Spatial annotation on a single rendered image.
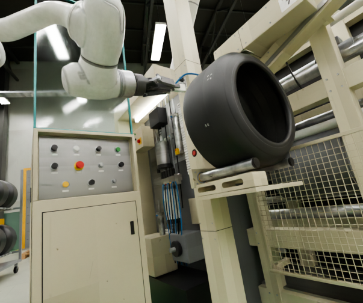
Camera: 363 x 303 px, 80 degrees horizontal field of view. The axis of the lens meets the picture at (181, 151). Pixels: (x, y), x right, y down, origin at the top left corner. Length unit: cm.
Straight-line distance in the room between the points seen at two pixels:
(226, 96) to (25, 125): 1094
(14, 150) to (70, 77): 1066
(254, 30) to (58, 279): 165
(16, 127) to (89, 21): 1104
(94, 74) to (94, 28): 12
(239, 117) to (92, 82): 54
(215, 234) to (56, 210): 81
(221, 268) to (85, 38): 112
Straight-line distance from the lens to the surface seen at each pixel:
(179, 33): 161
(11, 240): 509
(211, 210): 120
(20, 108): 1192
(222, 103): 88
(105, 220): 129
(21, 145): 1128
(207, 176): 108
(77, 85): 69
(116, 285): 135
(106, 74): 68
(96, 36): 64
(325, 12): 151
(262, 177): 92
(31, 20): 80
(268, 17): 146
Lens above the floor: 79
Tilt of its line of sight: 13 degrees up
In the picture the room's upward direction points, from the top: 9 degrees counter-clockwise
